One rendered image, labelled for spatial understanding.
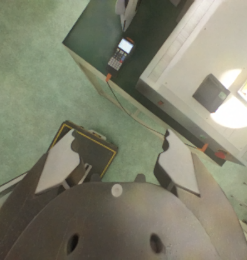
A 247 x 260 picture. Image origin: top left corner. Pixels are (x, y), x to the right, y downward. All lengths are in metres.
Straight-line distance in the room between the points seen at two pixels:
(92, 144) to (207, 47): 1.04
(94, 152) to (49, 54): 1.49
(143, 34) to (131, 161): 1.33
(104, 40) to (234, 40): 0.60
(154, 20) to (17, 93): 1.80
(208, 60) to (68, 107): 1.42
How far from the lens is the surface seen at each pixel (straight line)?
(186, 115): 0.46
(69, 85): 1.49
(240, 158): 0.73
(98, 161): 1.00
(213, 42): 0.64
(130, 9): 0.43
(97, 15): 0.71
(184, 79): 0.48
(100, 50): 0.59
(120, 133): 1.20
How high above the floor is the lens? 1.19
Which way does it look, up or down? 84 degrees down
